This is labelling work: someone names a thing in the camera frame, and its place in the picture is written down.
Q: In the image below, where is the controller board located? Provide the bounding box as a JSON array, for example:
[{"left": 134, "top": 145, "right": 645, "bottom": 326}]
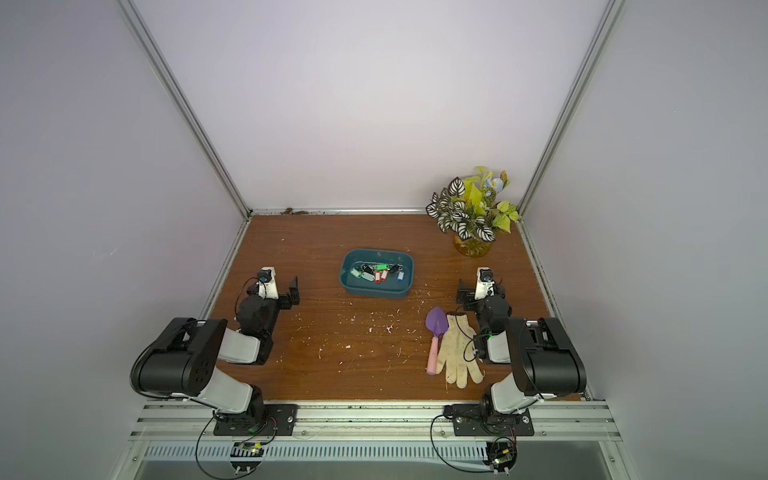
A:
[
  {"left": 229, "top": 441, "right": 265, "bottom": 477},
  {"left": 486, "top": 436, "right": 519, "bottom": 475}
]

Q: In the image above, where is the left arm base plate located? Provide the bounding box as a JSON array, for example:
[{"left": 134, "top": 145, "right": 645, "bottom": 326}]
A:
[{"left": 213, "top": 403, "right": 298, "bottom": 437}]

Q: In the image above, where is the teal plastic storage box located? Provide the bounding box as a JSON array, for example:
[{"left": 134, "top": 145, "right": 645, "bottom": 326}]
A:
[{"left": 339, "top": 248, "right": 415, "bottom": 300}]

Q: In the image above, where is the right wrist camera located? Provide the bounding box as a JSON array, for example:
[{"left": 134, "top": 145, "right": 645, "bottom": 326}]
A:
[{"left": 474, "top": 267, "right": 495, "bottom": 300}]

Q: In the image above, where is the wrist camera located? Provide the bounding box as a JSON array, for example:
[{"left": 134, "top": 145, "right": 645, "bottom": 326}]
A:
[
  {"left": 256, "top": 267, "right": 279, "bottom": 300},
  {"left": 474, "top": 267, "right": 495, "bottom": 300}
]

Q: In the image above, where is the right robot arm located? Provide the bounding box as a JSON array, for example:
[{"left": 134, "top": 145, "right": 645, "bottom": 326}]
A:
[{"left": 456, "top": 279, "right": 587, "bottom": 418}]

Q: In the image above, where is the left controller board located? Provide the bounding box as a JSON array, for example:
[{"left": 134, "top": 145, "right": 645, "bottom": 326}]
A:
[{"left": 229, "top": 441, "right": 265, "bottom": 477}]

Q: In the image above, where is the right controller board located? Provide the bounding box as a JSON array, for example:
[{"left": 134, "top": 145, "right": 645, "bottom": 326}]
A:
[{"left": 486, "top": 436, "right": 519, "bottom": 475}]

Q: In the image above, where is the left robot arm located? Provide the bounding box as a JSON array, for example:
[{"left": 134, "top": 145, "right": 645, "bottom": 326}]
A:
[{"left": 129, "top": 267, "right": 300, "bottom": 429}]

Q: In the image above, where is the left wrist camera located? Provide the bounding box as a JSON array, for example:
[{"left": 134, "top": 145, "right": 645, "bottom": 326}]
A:
[{"left": 256, "top": 267, "right": 279, "bottom": 300}]

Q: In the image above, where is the potted plant in yellow vase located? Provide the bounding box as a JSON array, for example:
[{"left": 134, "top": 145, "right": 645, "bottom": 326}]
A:
[{"left": 425, "top": 166, "right": 521, "bottom": 258}]

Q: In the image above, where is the aluminium front rail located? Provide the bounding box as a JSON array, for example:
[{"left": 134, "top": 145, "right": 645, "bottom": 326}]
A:
[{"left": 130, "top": 400, "right": 621, "bottom": 442}]

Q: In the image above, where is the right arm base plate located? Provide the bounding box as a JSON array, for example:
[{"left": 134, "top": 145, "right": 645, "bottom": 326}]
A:
[{"left": 443, "top": 404, "right": 535, "bottom": 437}]

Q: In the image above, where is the purple trowel with pink handle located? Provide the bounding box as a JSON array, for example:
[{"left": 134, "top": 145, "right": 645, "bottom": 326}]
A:
[{"left": 425, "top": 307, "right": 449, "bottom": 375}]

